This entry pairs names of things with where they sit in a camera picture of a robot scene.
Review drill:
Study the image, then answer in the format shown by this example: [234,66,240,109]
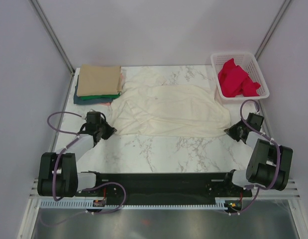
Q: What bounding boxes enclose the cream white t shirt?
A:
[109,67,231,138]

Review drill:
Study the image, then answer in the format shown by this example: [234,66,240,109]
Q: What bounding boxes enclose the white plastic laundry basket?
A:
[210,51,270,104]

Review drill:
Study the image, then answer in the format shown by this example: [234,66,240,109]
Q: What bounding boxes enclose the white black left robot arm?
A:
[37,111,116,201]

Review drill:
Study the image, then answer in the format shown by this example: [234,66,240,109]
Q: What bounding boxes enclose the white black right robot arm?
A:
[222,113,293,196]

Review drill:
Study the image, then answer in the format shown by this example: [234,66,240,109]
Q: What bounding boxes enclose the folded green t shirt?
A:
[80,93,120,100]

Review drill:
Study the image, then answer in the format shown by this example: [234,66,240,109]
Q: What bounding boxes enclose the folded blue grey t shirt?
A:
[73,80,114,106]

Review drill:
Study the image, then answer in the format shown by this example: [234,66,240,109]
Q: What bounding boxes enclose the folded tan t shirt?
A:
[77,64,122,97]

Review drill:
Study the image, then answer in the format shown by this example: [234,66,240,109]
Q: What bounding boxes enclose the red t shirt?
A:
[218,58,261,98]

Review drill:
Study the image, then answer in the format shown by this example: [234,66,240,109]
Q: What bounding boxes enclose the folded salmon pink t shirt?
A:
[101,73,125,106]

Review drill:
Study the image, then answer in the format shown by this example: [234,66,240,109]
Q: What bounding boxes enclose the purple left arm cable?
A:
[46,112,85,202]

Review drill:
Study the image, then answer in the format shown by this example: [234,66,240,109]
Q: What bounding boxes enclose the right aluminium frame post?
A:
[255,0,294,60]

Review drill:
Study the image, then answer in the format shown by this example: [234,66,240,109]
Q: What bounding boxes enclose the aluminium frame post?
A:
[255,0,294,60]
[29,0,75,76]

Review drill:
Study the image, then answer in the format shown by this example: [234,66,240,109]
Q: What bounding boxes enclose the white slotted cable duct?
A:
[40,198,225,209]

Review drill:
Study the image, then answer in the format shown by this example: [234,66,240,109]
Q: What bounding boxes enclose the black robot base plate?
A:
[76,172,252,206]

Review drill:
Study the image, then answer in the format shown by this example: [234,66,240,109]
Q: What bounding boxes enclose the left aluminium frame post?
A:
[29,0,75,76]

